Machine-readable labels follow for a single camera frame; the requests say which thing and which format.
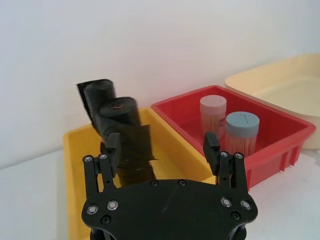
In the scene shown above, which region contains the red plastic bin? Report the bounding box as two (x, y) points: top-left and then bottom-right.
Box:
(150, 84), (317, 192)

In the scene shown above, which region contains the black trash bag roll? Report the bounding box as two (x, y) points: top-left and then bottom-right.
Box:
(75, 78), (118, 131)
(91, 96), (159, 187)

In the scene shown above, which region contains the cream plastic bin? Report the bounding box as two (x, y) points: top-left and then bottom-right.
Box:
(224, 52), (320, 151)

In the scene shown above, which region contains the yellow plastic bin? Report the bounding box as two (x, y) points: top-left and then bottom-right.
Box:
(62, 106), (219, 240)

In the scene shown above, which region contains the pink-lidded toothpick jar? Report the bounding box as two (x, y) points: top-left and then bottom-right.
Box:
(199, 94), (228, 140)

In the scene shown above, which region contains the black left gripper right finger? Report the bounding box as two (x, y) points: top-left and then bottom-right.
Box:
(202, 132), (251, 196)

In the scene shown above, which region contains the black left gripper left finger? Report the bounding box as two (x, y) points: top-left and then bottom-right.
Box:
(82, 132), (123, 199)

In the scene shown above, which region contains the blue-lidded toothpick jar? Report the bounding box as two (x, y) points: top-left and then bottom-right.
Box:
(223, 111), (261, 155)

